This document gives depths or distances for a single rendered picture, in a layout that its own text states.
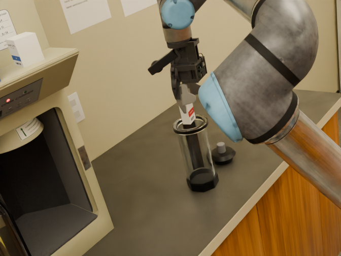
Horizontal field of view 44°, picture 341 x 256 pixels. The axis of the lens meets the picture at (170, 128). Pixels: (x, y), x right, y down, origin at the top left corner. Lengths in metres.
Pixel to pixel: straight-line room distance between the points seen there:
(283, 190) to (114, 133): 0.73
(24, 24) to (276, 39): 0.60
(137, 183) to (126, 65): 0.56
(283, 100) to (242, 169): 0.74
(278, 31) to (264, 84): 0.08
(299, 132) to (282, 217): 0.89
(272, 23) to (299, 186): 1.06
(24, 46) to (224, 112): 0.47
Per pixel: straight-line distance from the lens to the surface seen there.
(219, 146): 1.44
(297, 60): 0.68
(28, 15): 1.05
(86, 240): 1.26
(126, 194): 1.44
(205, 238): 1.18
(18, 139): 1.08
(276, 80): 0.68
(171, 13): 1.00
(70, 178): 1.26
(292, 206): 1.66
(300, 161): 0.77
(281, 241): 1.64
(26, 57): 0.95
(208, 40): 2.24
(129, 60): 1.83
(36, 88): 0.98
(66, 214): 1.32
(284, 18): 0.70
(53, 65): 0.95
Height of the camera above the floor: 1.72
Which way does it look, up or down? 26 degrees down
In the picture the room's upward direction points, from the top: 14 degrees counter-clockwise
